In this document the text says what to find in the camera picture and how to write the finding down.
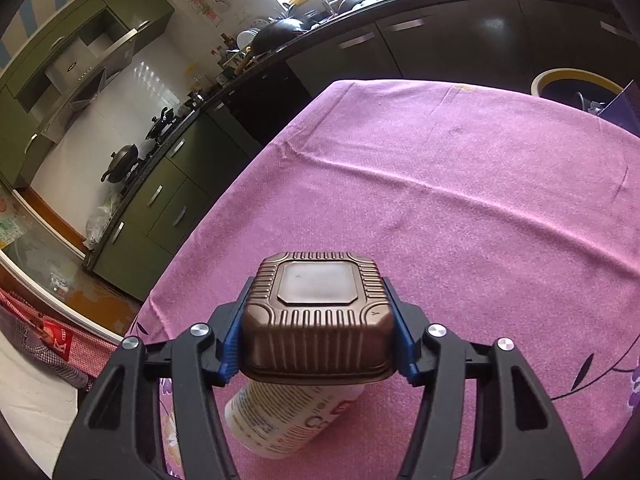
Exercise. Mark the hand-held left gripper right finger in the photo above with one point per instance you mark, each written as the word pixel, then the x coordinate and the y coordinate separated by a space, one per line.
pixel 406 347

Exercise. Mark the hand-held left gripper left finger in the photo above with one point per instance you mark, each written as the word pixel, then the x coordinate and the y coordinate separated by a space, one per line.
pixel 232 345

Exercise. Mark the brown ribbed plastic tray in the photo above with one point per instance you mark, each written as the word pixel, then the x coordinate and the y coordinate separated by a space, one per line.
pixel 315 330

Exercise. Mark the trash bin with yellow rim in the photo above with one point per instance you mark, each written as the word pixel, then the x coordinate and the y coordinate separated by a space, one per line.
pixel 550 76

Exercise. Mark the purple cardboard box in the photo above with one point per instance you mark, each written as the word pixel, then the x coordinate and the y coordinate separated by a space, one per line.
pixel 625 110

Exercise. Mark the small white printed cup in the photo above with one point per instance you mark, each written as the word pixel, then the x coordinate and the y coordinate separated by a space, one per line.
pixel 280 420

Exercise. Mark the pink floral tablecloth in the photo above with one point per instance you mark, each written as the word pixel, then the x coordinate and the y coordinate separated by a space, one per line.
pixel 450 210

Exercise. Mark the green kitchen cabinets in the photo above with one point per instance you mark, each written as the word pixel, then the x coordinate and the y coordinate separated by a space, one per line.
pixel 165 200

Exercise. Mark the white plastic bag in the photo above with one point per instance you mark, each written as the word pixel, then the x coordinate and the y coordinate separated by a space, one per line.
pixel 99 225

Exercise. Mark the red checked apron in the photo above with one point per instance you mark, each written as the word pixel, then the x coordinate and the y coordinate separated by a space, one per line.
pixel 45 340

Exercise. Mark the black wok with lid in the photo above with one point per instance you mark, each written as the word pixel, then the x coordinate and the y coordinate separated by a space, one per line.
pixel 120 162

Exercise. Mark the black frying pan with lid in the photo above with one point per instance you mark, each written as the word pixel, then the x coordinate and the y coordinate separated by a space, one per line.
pixel 161 125

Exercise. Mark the dish rack with plates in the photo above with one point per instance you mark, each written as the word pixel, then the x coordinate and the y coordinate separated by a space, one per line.
pixel 242 47

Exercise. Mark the dark counter cabinets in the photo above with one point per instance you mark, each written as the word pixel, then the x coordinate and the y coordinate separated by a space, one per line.
pixel 400 45

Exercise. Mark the steel range hood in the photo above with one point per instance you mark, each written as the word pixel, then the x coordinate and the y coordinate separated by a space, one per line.
pixel 85 80

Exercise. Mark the black wok on counter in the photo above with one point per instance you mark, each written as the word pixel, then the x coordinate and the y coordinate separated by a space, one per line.
pixel 275 35

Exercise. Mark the wall picture sticker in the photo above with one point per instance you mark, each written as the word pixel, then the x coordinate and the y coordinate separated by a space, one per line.
pixel 206 7

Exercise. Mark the green wall cabinets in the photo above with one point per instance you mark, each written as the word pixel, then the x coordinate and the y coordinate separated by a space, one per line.
pixel 50 35

